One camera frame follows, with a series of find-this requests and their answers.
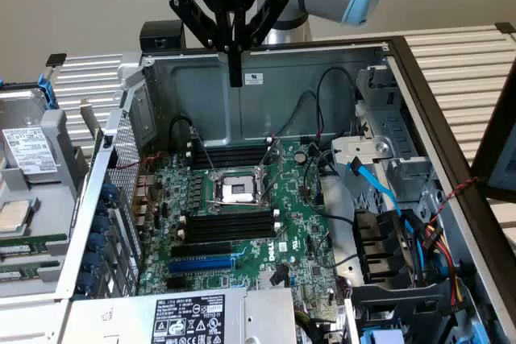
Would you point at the black box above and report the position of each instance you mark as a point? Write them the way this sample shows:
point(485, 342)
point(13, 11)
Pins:
point(161, 36)

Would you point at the open grey PC case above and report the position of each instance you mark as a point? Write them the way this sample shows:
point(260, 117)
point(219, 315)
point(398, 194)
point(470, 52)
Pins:
point(282, 106)

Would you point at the thin metal locking lever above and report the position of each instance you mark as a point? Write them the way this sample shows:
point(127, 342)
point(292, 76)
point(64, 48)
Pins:
point(192, 132)
point(238, 201)

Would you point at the black table end cap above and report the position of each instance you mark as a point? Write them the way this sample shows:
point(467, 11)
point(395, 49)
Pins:
point(55, 60)
point(506, 27)

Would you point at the silver socket cover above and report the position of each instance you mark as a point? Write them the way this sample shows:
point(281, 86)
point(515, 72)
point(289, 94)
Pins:
point(271, 154)

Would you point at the round coin cell battery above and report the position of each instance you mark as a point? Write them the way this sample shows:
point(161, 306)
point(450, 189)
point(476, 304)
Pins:
point(300, 157)

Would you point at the grey metal disk bay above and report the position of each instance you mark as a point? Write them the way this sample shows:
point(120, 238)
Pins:
point(387, 126)

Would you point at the CPU socket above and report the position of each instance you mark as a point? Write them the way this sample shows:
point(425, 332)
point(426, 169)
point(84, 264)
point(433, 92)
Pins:
point(235, 193)

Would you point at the green Dell motherboard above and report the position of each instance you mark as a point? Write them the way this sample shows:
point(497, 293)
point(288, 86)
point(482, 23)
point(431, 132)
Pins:
point(290, 199)

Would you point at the blue card retention clip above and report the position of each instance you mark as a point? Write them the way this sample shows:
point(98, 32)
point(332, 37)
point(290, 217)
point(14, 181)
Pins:
point(111, 194)
point(97, 242)
point(103, 223)
point(93, 261)
point(87, 281)

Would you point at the hard disk with white label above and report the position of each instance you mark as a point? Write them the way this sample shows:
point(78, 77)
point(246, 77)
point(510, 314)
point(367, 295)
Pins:
point(28, 150)

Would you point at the long black expansion slot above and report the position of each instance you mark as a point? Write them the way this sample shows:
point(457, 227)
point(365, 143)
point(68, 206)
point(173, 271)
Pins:
point(201, 249)

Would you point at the grey parts rack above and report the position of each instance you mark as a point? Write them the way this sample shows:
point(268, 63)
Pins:
point(48, 203)

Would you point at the blue expansion slot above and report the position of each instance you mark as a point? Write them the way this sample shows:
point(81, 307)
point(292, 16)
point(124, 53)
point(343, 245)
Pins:
point(201, 264)

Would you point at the black plastic fan shroud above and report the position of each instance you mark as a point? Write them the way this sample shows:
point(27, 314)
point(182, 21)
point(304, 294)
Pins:
point(375, 239)

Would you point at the short black expansion slot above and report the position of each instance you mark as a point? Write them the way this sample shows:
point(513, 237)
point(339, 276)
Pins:
point(178, 283)

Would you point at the black connector plug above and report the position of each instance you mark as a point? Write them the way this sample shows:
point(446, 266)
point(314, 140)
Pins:
point(278, 277)

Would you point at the silver CPU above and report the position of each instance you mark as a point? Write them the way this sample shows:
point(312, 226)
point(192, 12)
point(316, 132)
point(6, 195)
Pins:
point(14, 217)

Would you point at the dark framed monitor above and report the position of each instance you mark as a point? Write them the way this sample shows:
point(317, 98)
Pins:
point(504, 158)

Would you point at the silver power supply unit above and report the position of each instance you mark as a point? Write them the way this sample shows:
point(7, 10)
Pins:
point(121, 316)

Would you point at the blue plastic latch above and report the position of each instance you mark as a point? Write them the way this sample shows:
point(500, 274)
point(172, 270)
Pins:
point(381, 336)

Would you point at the graphics card with metal bracket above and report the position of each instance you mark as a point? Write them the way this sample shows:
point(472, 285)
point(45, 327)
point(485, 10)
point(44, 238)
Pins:
point(89, 116)

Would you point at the blue plastic disk bracket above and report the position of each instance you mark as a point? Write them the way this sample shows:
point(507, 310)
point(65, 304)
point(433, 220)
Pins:
point(49, 94)

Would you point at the dark grey plastic bracket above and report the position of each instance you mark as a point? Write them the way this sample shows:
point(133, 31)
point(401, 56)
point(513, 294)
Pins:
point(403, 299)

